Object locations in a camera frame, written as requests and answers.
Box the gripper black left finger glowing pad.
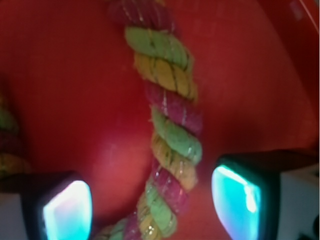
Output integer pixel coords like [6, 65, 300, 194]
[0, 171, 93, 240]

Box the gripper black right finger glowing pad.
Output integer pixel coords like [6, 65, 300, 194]
[211, 149, 320, 240]

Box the multicolored twisted rope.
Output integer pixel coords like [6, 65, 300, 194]
[0, 0, 204, 240]

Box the red plastic tray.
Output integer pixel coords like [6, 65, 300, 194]
[0, 0, 319, 240]

